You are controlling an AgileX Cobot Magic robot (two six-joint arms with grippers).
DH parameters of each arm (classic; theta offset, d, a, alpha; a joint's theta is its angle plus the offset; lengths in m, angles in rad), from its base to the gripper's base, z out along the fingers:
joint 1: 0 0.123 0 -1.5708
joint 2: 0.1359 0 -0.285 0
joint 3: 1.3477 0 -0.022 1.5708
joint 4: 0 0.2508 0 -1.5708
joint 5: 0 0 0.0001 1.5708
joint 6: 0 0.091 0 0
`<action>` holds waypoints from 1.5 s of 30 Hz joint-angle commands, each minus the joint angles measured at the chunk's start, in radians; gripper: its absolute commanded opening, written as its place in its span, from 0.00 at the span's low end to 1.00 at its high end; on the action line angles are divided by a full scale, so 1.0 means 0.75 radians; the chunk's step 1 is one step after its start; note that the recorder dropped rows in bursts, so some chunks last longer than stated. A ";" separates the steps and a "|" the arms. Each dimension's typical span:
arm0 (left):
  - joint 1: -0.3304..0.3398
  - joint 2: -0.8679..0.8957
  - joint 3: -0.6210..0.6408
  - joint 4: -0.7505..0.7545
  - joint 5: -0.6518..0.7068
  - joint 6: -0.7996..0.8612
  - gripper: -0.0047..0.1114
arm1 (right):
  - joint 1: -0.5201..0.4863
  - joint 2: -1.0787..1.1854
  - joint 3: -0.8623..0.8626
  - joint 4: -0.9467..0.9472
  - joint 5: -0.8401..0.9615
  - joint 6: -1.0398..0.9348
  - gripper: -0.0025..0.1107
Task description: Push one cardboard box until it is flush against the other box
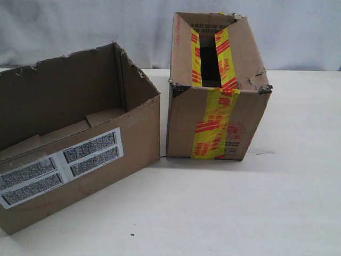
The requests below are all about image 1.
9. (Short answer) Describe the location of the yellow-taped cardboard box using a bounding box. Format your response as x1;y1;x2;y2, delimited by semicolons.
166;12;272;161

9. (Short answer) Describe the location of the open brown cardboard box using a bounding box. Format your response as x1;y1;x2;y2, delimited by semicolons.
1;43;160;234

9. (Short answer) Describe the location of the white backdrop curtain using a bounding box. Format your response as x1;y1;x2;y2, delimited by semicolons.
1;1;340;71

